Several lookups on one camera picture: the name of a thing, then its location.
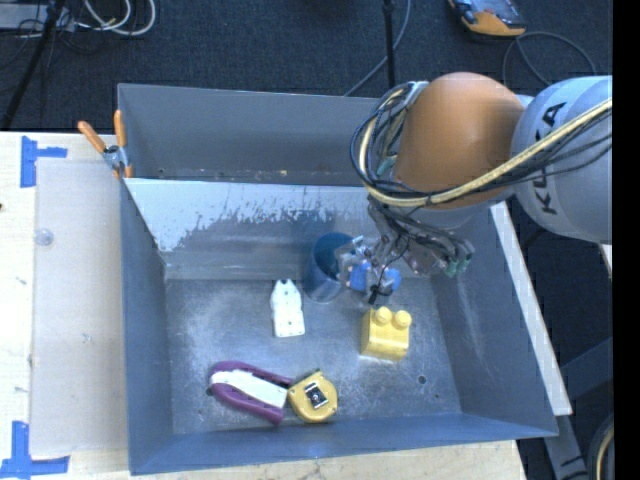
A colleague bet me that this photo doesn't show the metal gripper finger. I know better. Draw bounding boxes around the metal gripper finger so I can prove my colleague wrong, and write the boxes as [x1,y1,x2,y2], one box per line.
[372,252,402,292]
[336,236,374,290]

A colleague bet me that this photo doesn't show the dark blue plastic cup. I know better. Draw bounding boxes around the dark blue plastic cup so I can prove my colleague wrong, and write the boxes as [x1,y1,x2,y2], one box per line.
[303,231,357,303]

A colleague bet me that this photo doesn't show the yellow toy brick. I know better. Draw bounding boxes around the yellow toy brick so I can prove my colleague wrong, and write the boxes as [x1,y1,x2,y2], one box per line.
[359,305,414,364]

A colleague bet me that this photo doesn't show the white plastic block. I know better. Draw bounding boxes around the white plastic block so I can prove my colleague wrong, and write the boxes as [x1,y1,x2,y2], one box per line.
[269,277,307,339]

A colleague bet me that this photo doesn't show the yellow tape measure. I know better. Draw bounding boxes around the yellow tape measure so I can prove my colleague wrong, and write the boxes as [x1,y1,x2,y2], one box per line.
[286,367,340,425]

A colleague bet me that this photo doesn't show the grey metal bin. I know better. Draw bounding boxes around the grey metal bin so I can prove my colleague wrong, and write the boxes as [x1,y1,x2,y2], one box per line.
[115,82,561,477]

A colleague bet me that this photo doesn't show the purple and white brush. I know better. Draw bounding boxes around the purple and white brush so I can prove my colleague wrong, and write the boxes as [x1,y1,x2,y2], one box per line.
[206,360,296,426]

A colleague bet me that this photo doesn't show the pale wood board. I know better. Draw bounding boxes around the pale wood board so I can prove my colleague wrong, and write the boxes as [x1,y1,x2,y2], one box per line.
[28,156,129,462]

